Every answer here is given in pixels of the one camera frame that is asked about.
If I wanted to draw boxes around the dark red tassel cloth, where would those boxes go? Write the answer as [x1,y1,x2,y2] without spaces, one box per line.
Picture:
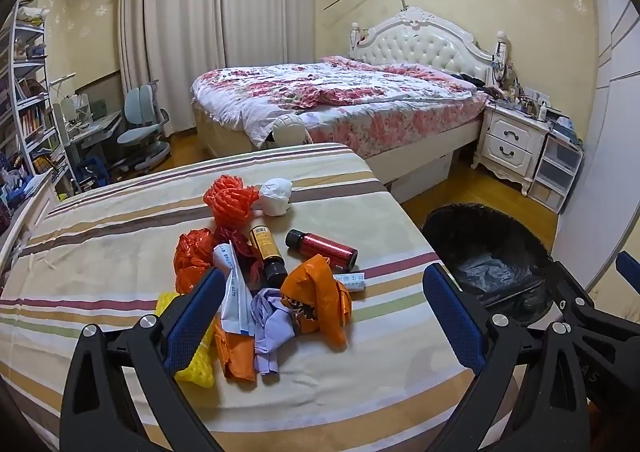
[215,222,266,283]

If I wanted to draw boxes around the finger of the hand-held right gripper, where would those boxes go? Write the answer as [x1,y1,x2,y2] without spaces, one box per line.
[549,258,640,333]
[615,251,640,289]

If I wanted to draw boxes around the brown bottle orange label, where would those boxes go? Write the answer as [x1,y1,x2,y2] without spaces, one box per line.
[248,225,289,289]

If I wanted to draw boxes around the lavender cloth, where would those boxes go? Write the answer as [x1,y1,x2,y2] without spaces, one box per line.
[248,288,301,375]

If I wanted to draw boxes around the white toothpaste tube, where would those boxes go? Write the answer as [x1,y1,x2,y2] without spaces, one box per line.
[212,241,256,335]

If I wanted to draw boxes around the black lined waste bin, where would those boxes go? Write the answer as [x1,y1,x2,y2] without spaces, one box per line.
[422,202,557,328]

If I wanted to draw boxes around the white wardrobe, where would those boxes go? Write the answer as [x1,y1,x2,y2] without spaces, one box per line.
[555,0,640,298]

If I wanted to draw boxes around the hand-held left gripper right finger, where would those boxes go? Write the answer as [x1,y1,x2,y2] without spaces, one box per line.
[422,262,608,452]

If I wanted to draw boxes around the white bed rail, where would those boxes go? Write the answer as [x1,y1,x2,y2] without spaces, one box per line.
[0,177,56,283]

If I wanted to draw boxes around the yellow foam net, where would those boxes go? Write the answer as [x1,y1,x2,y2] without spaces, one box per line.
[155,289,217,389]

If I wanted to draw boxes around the white nightstand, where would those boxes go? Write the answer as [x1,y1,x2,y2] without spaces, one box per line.
[471,100,551,195]

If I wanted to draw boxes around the white tufted headboard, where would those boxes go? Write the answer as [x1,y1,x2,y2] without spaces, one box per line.
[348,6,508,83]

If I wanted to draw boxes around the striped bed sheet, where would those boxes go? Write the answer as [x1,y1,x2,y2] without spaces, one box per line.
[0,142,481,452]

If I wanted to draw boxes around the light blue desk chair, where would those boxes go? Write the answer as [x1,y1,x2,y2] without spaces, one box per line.
[116,82,172,173]

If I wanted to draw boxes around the floral bedding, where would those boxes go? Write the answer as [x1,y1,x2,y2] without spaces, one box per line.
[191,56,488,158]

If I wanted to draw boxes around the red bottle black cap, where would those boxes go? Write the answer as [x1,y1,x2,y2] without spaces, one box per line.
[285,229,359,272]

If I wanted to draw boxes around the orange printed plastic bag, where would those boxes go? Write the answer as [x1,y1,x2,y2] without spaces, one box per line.
[280,255,353,348]

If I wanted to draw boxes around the white storage box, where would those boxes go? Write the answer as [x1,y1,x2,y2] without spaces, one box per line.
[390,152,453,203]

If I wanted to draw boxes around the red plastic bag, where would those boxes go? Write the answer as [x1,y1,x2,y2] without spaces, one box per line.
[173,227,221,294]

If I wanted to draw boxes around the small white labelled tube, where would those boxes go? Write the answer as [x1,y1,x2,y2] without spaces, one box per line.
[332,273,367,292]

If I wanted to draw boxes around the beige curtains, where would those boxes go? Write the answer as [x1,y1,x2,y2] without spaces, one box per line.
[117,0,317,138]

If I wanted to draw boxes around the white desk lamp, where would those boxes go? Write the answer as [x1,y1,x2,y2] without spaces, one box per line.
[50,72,76,100]

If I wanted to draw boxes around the white paper ball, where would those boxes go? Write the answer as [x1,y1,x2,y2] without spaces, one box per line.
[257,177,293,217]

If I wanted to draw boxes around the clear plastic drawer unit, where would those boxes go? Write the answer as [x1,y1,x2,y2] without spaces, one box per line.
[527,129,585,213]

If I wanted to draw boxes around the orange paper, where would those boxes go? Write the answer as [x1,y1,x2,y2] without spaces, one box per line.
[214,317,258,380]

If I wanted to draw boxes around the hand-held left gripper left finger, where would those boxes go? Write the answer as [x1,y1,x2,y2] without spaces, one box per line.
[60,266,228,452]

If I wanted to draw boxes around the white bookshelf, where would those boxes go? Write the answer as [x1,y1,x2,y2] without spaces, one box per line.
[0,2,76,198]

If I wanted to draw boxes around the cluster of cosmetic bottles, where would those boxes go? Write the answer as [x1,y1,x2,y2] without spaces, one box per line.
[492,45,556,122]

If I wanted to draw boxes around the orange foam net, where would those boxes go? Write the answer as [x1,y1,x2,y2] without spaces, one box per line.
[202,175,261,229]

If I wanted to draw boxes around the grey study desk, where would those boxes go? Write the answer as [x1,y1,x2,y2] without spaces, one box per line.
[52,95,123,168]

